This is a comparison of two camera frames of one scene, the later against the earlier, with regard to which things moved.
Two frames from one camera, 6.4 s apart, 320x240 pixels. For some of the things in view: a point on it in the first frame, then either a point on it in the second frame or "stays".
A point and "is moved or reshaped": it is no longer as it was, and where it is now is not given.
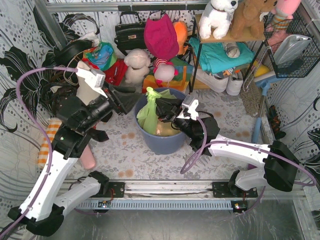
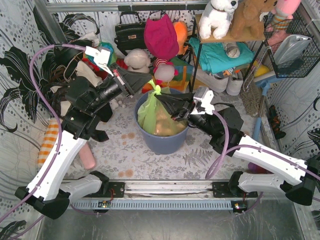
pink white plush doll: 164,71 stays
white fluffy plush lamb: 138,60 stays
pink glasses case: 88,158 stays
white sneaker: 235,83 stays
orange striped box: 180,81 stays
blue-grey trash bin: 168,90 to 159,144
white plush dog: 216,19 stays
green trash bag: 148,115 is moved or reshaped
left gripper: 116,100 to 124,84
